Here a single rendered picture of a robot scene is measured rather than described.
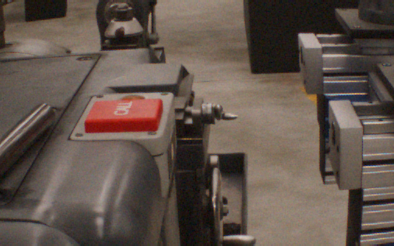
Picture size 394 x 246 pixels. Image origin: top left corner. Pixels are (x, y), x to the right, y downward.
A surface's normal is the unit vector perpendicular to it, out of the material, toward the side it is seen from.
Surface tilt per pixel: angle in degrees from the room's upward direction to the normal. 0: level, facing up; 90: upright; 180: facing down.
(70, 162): 0
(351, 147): 90
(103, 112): 0
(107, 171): 0
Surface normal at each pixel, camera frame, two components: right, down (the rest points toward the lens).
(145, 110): -0.05, -0.96
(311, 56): -0.02, 0.29
